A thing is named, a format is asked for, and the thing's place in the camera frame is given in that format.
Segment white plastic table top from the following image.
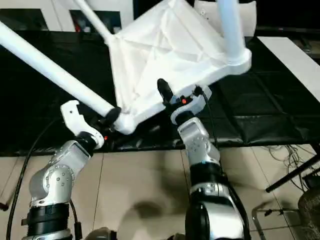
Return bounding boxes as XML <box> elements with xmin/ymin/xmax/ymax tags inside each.
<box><xmin>109</xmin><ymin>0</ymin><xmax>252</xmax><ymax>136</ymax></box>

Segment white plastic table leg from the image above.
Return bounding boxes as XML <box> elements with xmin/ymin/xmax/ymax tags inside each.
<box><xmin>74</xmin><ymin>0</ymin><xmax>116</xmax><ymax>45</ymax></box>
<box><xmin>216</xmin><ymin>0</ymin><xmax>248</xmax><ymax>65</ymax></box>
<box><xmin>0</xmin><ymin>21</ymin><xmax>123</xmax><ymax>119</ymax></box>

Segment black work mat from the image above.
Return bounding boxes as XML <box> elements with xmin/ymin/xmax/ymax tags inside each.
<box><xmin>0</xmin><ymin>29</ymin><xmax>320</xmax><ymax>158</ymax></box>

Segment black box with gold label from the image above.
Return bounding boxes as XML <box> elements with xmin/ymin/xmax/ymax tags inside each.
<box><xmin>132</xmin><ymin>0</ymin><xmax>173</xmax><ymax>21</ymax></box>

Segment dark robot left foot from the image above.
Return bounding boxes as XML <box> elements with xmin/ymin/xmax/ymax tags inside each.
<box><xmin>84</xmin><ymin>226</ymin><xmax>119</xmax><ymax>240</ymax></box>

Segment dark robot foot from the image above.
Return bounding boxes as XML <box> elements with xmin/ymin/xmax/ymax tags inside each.
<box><xmin>84</xmin><ymin>226</ymin><xmax>119</xmax><ymax>240</ymax></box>
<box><xmin>166</xmin><ymin>232</ymin><xmax>191</xmax><ymax>240</ymax></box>

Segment white glass-door cabinet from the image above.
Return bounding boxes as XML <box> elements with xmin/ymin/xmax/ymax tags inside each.
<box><xmin>0</xmin><ymin>0</ymin><xmax>135</xmax><ymax>33</ymax></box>

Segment white flat board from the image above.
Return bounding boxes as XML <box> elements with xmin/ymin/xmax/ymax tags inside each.
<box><xmin>256</xmin><ymin>36</ymin><xmax>320</xmax><ymax>105</ymax></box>

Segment dark low table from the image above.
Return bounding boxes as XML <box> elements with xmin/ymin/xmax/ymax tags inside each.
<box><xmin>254</xmin><ymin>24</ymin><xmax>320</xmax><ymax>54</ymax></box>

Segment dark robot right foot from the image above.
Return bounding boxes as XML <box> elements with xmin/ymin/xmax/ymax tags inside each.
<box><xmin>166</xmin><ymin>232</ymin><xmax>191</xmax><ymax>240</ymax></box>

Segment black stand leg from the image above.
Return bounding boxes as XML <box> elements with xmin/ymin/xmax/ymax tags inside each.
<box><xmin>265</xmin><ymin>155</ymin><xmax>320</xmax><ymax>194</ymax></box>

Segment chrome bent tube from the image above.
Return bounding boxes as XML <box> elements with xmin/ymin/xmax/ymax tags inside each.
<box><xmin>251</xmin><ymin>201</ymin><xmax>301</xmax><ymax>240</ymax></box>

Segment black floor device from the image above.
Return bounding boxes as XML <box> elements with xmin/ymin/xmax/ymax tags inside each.
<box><xmin>303</xmin><ymin>174</ymin><xmax>320</xmax><ymax>189</ymax></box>

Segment brown woven stool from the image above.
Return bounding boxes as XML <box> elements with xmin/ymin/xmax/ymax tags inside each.
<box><xmin>298</xmin><ymin>190</ymin><xmax>320</xmax><ymax>240</ymax></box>

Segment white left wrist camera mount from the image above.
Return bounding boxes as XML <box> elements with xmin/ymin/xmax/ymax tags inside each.
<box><xmin>60</xmin><ymin>99</ymin><xmax>106</xmax><ymax>151</ymax></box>

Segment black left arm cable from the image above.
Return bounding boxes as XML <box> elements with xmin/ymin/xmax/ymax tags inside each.
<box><xmin>6</xmin><ymin>119</ymin><xmax>84</xmax><ymax>240</ymax></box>

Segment grey floor wires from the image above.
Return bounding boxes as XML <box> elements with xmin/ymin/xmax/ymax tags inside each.
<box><xmin>261</xmin><ymin>144</ymin><xmax>320</xmax><ymax>192</ymax></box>

